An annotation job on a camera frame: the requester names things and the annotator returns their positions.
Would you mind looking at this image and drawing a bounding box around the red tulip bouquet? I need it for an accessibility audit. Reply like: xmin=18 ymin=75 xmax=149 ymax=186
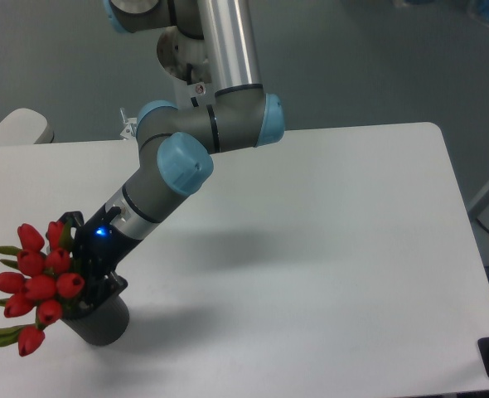
xmin=0 ymin=221 xmax=87 ymax=357

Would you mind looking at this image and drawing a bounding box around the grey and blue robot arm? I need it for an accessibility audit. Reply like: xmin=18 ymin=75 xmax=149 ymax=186
xmin=63 ymin=1 xmax=285 ymax=318

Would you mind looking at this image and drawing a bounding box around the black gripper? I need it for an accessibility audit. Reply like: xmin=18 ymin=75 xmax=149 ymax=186
xmin=58 ymin=206 xmax=142 ymax=311

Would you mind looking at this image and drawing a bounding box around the white chair armrest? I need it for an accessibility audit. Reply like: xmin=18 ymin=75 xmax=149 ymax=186
xmin=0 ymin=108 xmax=55 ymax=147

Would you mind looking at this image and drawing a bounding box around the dark grey ribbed vase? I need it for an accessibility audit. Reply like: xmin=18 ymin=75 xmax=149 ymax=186
xmin=61 ymin=294 xmax=130 ymax=347

